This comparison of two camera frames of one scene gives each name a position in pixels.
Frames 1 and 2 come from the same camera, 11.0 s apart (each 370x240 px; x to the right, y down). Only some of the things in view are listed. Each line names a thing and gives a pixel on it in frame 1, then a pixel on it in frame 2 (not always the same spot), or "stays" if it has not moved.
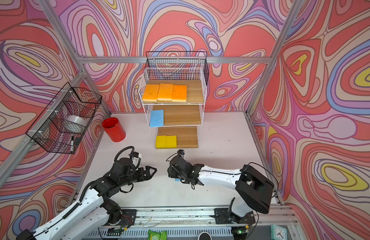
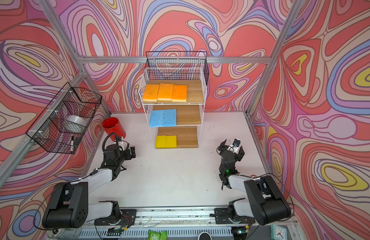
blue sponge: x=157 y=118 stays
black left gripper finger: x=147 y=168 → x=130 y=154
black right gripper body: x=175 y=174 → x=221 y=168
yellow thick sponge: x=171 y=141 stays
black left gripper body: x=137 y=176 → x=122 y=156
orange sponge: x=151 y=93 stays
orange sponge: x=165 y=92 stays
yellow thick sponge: x=161 y=141 stays
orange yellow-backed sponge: x=179 y=93 stays
